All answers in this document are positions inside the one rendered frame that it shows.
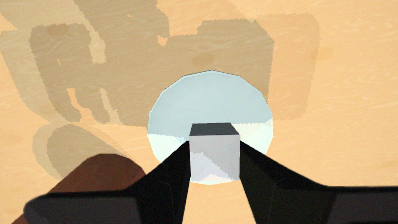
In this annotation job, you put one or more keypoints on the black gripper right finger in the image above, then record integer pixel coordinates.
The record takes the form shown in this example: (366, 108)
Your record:
(278, 195)

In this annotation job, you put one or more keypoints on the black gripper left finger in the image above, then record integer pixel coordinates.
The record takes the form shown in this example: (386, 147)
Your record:
(159, 197)

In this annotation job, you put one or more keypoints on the grey cube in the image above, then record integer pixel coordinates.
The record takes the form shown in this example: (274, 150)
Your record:
(214, 152)

